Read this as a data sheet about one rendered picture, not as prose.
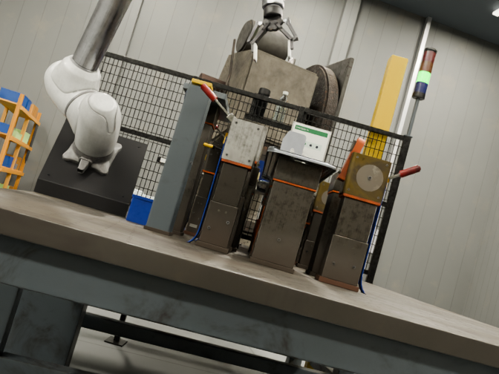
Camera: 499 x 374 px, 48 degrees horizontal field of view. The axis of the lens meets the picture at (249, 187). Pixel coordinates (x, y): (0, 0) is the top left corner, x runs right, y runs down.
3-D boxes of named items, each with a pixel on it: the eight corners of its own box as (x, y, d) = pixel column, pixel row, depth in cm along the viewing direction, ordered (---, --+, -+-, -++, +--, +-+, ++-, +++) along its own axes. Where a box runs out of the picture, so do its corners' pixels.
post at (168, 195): (168, 235, 160) (212, 90, 164) (142, 228, 160) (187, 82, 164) (172, 235, 168) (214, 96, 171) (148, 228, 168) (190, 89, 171)
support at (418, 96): (415, 137, 316) (439, 49, 320) (403, 133, 316) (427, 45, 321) (411, 139, 323) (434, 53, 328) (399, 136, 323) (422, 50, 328)
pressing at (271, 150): (348, 172, 143) (350, 166, 144) (263, 148, 144) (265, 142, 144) (299, 202, 281) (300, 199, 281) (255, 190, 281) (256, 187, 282)
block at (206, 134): (180, 235, 185) (218, 106, 188) (156, 228, 185) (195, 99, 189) (183, 235, 195) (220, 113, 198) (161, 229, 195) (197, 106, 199)
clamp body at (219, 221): (226, 255, 150) (264, 126, 153) (183, 243, 150) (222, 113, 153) (227, 254, 157) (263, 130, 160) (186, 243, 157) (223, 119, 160)
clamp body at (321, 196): (326, 276, 214) (350, 188, 217) (296, 268, 214) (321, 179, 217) (324, 275, 221) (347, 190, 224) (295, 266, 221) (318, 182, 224)
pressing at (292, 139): (289, 198, 287) (307, 135, 290) (267, 192, 287) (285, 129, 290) (289, 198, 287) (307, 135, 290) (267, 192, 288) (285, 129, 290)
